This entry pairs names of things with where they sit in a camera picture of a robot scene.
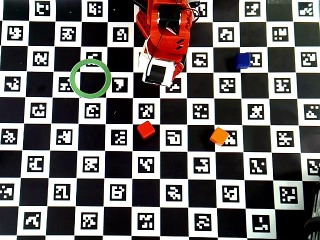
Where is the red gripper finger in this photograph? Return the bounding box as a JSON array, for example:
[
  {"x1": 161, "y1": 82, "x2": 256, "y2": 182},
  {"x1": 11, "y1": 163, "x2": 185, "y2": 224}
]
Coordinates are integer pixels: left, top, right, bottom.
[{"x1": 171, "y1": 62, "x2": 184, "y2": 83}]

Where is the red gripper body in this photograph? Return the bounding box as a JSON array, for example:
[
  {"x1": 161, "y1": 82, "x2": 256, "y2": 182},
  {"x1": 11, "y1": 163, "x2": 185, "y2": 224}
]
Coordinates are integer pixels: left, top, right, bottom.
[{"x1": 146, "y1": 2, "x2": 192, "y2": 67}]

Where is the blue cube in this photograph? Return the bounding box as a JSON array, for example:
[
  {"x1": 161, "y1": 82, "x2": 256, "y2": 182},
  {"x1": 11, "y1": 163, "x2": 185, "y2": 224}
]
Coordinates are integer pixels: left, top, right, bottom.
[{"x1": 233, "y1": 52, "x2": 252, "y2": 70}]

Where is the red cube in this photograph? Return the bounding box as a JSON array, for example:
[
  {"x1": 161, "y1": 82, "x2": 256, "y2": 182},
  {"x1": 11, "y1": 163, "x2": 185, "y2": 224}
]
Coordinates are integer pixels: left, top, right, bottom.
[{"x1": 136, "y1": 120, "x2": 156, "y2": 140}]

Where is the orange cube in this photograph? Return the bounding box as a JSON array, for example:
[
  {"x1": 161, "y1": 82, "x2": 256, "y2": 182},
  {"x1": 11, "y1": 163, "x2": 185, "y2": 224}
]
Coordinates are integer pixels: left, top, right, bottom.
[{"x1": 209, "y1": 127, "x2": 230, "y2": 147}]

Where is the red robot base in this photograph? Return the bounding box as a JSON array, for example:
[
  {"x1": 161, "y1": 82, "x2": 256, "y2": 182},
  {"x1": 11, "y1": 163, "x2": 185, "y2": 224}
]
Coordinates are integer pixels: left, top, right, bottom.
[{"x1": 135, "y1": 9, "x2": 157, "y2": 42}]

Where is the black white marker board mat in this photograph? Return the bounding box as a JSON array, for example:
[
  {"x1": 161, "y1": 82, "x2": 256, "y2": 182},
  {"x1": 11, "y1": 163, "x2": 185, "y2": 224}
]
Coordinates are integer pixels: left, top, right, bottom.
[{"x1": 0, "y1": 0, "x2": 320, "y2": 240}]

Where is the black stand with white lettering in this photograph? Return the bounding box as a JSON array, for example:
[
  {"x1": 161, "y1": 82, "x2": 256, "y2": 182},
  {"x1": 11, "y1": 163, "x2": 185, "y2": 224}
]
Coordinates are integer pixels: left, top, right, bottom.
[{"x1": 303, "y1": 181, "x2": 320, "y2": 240}]

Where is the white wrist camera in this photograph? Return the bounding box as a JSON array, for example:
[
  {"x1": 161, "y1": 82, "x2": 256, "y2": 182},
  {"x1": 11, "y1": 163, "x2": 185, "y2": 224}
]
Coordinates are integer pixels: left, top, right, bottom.
[{"x1": 138, "y1": 51, "x2": 176, "y2": 87}]

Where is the thin black camera cable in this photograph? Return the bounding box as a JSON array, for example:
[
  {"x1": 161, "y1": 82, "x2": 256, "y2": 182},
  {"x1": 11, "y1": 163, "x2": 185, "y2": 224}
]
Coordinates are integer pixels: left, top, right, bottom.
[{"x1": 146, "y1": 9, "x2": 182, "y2": 85}]

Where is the green ring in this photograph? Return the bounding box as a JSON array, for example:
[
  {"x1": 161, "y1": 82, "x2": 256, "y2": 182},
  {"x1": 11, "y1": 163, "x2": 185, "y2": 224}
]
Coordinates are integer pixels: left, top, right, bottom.
[{"x1": 69, "y1": 58, "x2": 112, "y2": 99}]

